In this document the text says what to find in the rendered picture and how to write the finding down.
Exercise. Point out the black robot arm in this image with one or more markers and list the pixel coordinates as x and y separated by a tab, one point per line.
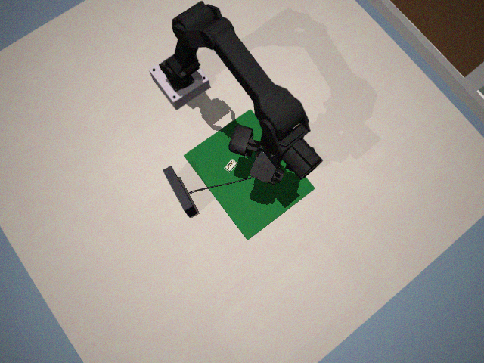
276	109

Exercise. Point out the green circuit board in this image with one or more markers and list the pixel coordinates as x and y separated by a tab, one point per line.
251	204

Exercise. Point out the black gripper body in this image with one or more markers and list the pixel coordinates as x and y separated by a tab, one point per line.
241	141

